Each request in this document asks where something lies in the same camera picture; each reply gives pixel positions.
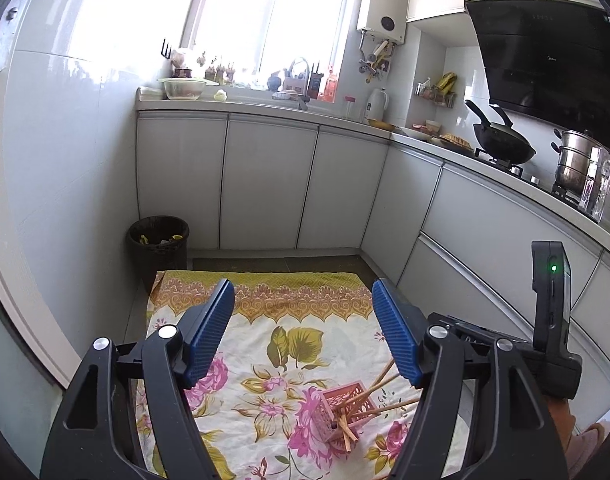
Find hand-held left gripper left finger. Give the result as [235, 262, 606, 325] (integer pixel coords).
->
[40, 278, 236, 480]

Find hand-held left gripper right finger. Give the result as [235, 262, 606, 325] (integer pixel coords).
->
[371, 278, 568, 480]

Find bunch of wooden chopsticks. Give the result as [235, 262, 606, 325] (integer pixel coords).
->
[335, 357, 422, 456]

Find pink chopstick holder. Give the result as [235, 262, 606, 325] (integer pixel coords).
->
[312, 381, 378, 460]

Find person's right forearm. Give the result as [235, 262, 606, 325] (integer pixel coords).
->
[544, 394, 581, 461]

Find floral blanket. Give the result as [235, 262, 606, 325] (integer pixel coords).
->
[132, 269, 471, 480]

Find black trash basket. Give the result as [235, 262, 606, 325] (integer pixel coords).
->
[127, 216, 191, 293]

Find clear glass pitcher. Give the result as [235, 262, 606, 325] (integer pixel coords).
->
[579, 146, 610, 223]

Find steel steamer pot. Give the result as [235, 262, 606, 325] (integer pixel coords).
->
[551, 129, 606, 201]

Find gas stove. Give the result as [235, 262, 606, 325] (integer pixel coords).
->
[474, 147, 586, 206]

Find white kitchen cabinets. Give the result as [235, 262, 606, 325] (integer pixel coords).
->
[135, 97, 610, 361]

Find black wok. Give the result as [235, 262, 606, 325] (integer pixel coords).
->
[464, 99, 537, 166]

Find plate of food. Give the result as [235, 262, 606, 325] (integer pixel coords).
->
[437, 132, 476, 153]

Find white jug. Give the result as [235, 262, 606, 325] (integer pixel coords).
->
[365, 87, 390, 123]

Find steel faucet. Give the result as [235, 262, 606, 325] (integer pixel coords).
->
[286, 56, 312, 111]

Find pale green bowl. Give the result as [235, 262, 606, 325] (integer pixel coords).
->
[162, 78, 207, 102]

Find black range hood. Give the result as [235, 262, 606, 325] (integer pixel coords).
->
[465, 0, 610, 143]

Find yellow gloves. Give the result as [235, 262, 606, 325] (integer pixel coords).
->
[432, 72, 458, 98]

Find dark knife block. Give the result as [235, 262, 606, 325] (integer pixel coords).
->
[307, 61, 327, 101]

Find white water heater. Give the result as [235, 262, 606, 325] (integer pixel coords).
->
[356, 0, 410, 46]

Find window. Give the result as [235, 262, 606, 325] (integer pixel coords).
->
[177, 0, 358, 88]

